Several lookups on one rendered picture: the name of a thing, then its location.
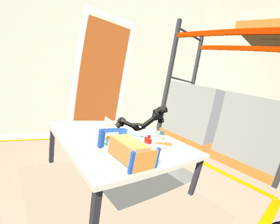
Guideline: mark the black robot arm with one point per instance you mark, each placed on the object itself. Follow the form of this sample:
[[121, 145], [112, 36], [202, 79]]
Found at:
[[157, 113]]

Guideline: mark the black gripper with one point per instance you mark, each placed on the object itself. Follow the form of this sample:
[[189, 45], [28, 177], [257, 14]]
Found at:
[[161, 120]]

